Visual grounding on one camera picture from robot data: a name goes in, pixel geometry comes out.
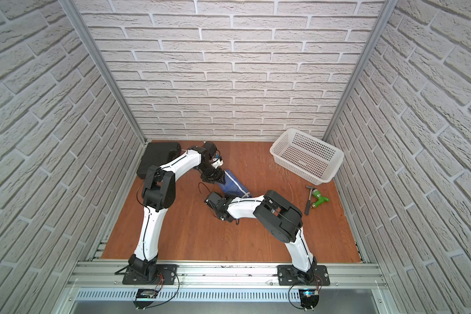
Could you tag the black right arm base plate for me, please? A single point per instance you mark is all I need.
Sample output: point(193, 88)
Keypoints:
point(288, 275)

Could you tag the left aluminium corner post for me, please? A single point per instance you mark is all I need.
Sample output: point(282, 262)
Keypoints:
point(96, 55)

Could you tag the hammer with dark handle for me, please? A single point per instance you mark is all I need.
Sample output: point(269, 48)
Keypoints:
point(308, 204)

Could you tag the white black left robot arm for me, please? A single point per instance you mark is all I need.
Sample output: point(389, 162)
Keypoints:
point(166, 164)

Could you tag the right aluminium corner post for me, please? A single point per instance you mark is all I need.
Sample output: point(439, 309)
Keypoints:
point(379, 26)

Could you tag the aluminium front rail frame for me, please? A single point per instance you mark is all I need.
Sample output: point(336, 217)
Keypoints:
point(360, 287)

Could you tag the left controller board with cables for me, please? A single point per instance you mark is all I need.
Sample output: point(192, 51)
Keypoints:
point(146, 298)

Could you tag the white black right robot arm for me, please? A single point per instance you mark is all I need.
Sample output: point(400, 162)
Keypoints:
point(280, 217)

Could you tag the aluminium corner post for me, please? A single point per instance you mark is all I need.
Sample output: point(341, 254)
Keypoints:
point(96, 55)
point(379, 26)

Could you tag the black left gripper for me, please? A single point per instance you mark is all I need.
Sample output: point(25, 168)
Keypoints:
point(214, 174)

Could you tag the blue plaid pillowcase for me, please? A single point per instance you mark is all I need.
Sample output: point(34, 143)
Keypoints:
point(233, 187)

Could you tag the right controller board with cables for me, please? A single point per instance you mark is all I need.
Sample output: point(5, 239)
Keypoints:
point(309, 298)

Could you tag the green toy drill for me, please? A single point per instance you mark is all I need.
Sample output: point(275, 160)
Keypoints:
point(320, 199)

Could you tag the white perforated plastic basket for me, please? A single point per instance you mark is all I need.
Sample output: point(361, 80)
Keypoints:
point(307, 156)

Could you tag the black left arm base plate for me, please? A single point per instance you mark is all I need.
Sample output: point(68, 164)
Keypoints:
point(167, 272)

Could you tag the controller board with cables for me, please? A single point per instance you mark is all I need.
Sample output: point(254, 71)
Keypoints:
point(309, 298)
point(146, 298)

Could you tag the black plastic tool case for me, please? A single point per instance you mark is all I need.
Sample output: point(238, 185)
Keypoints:
point(157, 154)

